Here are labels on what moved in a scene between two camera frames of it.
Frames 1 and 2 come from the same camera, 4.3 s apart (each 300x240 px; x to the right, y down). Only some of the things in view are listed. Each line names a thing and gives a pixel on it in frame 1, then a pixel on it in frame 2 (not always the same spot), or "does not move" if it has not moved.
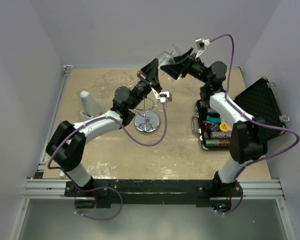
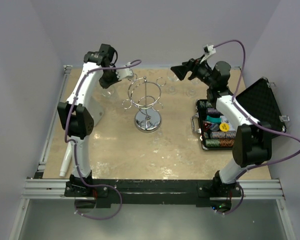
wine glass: (101, 87) does not move
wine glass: (168, 58) -> (109, 92)
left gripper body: (151, 84) -> (109, 77)
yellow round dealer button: (224, 127) does not move
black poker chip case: (260, 100) does not move
